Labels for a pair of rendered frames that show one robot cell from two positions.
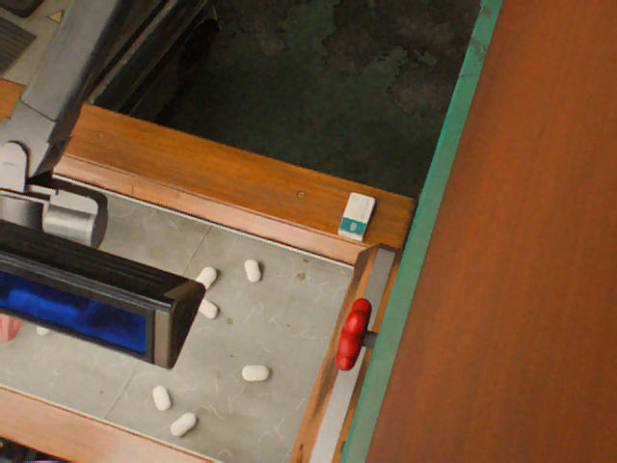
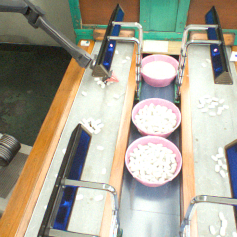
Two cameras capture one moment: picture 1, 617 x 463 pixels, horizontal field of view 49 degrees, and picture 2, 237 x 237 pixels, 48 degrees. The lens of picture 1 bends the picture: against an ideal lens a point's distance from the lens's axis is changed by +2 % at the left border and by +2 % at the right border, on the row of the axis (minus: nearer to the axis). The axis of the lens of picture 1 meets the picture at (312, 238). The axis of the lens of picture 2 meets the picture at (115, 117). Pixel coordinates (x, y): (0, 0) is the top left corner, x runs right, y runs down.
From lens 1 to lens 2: 1.76 m
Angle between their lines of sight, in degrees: 51
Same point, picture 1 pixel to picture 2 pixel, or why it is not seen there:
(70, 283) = (117, 10)
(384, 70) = (9, 119)
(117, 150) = (73, 75)
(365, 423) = not seen: outside the picture
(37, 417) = (132, 72)
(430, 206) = not seen: outside the picture
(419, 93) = (18, 110)
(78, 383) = (124, 72)
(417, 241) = not seen: outside the picture
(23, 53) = (21, 152)
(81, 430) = (133, 66)
